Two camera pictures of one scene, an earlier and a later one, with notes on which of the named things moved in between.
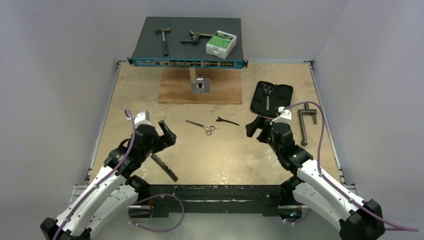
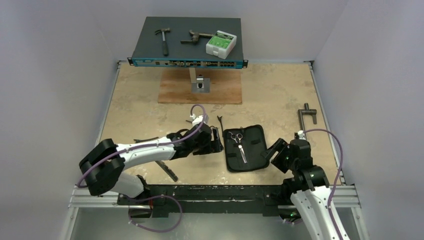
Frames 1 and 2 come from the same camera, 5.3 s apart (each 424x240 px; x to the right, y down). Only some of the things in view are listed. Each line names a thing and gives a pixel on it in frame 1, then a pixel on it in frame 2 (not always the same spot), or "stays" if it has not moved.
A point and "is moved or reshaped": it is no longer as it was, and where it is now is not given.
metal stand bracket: (199, 84) stays
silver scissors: (267, 91) → (235, 137)
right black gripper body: (263, 129) → (278, 151)
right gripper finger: (251, 128) → (277, 145)
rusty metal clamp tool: (195, 37) stays
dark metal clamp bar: (306, 111) stays
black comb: (164, 167) stays
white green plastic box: (221, 44) stays
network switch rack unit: (193, 42) stays
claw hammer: (165, 52) stays
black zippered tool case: (268, 97) → (244, 146)
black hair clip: (220, 119) is moved or reshaped
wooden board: (225, 86) stays
